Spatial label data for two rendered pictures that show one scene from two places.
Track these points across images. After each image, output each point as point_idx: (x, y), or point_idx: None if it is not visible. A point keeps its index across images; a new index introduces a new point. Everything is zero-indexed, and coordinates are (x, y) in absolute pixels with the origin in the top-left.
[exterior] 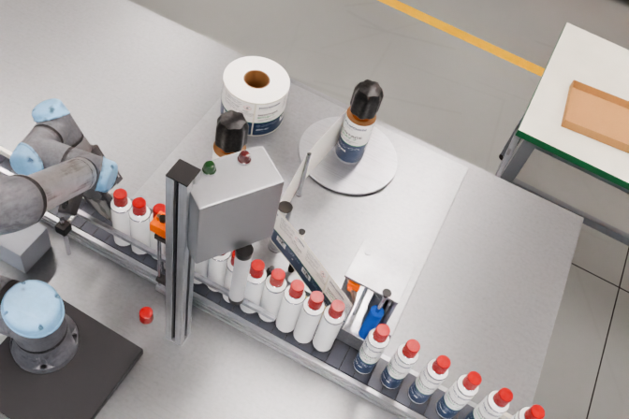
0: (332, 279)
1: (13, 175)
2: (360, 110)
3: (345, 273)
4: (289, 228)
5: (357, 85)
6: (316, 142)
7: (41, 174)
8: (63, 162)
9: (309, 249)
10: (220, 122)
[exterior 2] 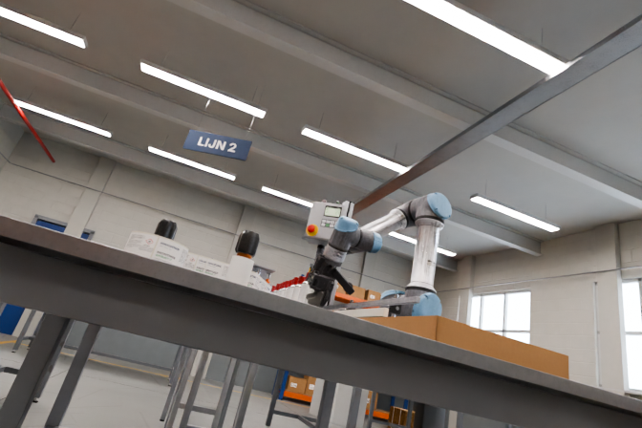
0: (267, 284)
1: (398, 208)
2: (174, 236)
3: (274, 269)
4: (258, 279)
5: (170, 222)
6: (200, 255)
7: (384, 216)
8: (365, 226)
9: (263, 280)
10: (258, 234)
